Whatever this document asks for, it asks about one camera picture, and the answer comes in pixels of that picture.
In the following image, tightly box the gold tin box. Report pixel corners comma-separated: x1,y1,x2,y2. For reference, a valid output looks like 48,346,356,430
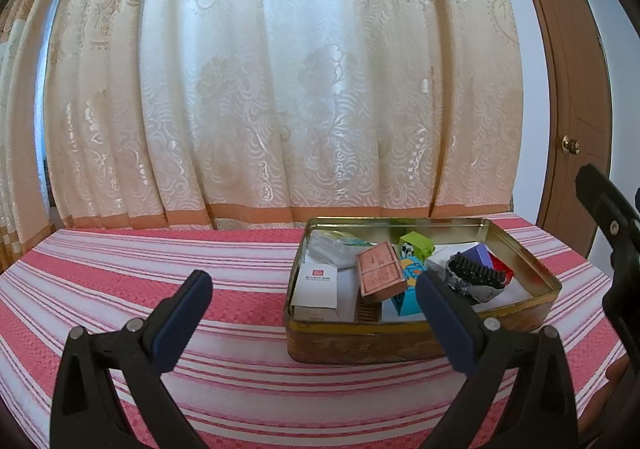
283,216,563,364

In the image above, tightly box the green cow-print block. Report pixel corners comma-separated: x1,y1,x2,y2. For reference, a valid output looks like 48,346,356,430
398,230,436,262

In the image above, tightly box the copper metal box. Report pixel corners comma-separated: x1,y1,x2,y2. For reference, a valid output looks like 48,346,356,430
356,241,407,304

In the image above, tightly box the red block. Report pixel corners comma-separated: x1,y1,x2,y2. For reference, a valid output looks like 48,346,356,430
487,253,515,280

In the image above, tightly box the yellow-green plastic box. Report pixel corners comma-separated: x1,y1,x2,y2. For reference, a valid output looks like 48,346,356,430
307,230,376,270

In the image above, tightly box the black toothed hair clip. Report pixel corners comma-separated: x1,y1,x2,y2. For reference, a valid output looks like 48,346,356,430
446,251,506,305

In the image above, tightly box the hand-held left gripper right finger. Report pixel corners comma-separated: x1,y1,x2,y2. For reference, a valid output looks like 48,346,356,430
415,270,583,449

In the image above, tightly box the long white cardboard box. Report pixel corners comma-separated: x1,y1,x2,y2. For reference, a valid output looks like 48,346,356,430
290,263,341,322

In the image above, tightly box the brown wooden comb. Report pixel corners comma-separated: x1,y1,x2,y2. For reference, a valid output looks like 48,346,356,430
354,301,383,323

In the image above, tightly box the cream patterned curtain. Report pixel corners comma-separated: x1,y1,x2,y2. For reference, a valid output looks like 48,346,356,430
45,0,523,231

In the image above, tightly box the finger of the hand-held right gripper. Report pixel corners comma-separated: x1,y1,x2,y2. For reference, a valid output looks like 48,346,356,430
575,164,640,365

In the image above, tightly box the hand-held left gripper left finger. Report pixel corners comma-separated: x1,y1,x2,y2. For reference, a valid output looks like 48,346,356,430
50,270,213,449

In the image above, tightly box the teal building brick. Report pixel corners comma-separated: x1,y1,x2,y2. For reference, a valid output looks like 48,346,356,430
382,256,431,317

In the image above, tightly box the purple block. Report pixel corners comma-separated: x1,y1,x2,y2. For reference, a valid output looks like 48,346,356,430
465,242,493,270

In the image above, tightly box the person's right hand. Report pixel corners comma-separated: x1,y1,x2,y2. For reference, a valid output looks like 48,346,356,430
577,356,631,437

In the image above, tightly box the orange and cream curtain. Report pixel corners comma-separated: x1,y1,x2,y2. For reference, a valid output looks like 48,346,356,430
0,0,76,275

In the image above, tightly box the pink striped cloth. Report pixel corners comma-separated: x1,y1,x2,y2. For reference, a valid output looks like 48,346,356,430
0,212,632,449

